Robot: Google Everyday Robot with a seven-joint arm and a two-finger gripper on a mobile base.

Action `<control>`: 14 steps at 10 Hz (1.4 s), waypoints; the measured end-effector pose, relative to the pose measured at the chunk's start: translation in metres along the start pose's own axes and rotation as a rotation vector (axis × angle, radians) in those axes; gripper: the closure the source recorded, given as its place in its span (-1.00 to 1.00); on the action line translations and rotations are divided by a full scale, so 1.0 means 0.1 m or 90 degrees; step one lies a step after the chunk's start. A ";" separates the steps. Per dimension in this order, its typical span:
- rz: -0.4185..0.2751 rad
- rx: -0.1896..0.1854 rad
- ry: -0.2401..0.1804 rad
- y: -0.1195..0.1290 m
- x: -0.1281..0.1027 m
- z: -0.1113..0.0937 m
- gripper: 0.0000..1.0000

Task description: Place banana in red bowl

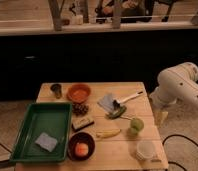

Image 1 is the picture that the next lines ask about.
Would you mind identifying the yellow banana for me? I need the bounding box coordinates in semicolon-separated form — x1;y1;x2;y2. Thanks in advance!
96;129;121;139

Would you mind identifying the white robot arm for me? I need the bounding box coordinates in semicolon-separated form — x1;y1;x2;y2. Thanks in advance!
149;62;198;127

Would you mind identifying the dark maroon bowl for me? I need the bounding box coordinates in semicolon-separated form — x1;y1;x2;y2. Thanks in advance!
68;132;95;161

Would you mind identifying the orange red bowl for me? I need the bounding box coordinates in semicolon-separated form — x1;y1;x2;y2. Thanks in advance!
67;83;91;103

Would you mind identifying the green apple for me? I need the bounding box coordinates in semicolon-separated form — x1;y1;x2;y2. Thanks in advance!
130;118;144;135

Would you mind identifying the white plastic cup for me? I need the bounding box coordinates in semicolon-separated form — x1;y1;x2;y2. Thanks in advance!
136;141;156;161

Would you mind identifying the green leafy vegetable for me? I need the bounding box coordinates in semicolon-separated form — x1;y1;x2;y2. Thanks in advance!
106;106;127;120

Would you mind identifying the wooden table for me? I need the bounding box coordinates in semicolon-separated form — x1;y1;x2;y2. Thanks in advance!
15;82;169;171

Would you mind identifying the blue grey cloth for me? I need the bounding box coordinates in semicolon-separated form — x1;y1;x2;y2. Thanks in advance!
98;93;115;112

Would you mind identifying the pine cone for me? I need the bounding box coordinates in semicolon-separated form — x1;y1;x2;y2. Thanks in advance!
72;103;89;116

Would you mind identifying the orange fruit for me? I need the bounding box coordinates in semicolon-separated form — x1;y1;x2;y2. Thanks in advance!
75;143;89;157

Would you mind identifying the dark metal cup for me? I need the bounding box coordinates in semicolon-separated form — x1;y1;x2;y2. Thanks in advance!
50;84;62;99

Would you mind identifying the green plastic tray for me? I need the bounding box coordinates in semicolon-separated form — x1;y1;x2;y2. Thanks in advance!
10;102;72;163

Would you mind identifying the blue sponge in tray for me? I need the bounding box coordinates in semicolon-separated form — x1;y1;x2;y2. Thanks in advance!
35;133;58;152

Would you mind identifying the black floor cable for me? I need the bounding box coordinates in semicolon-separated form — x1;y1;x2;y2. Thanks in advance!
162;133;198;171

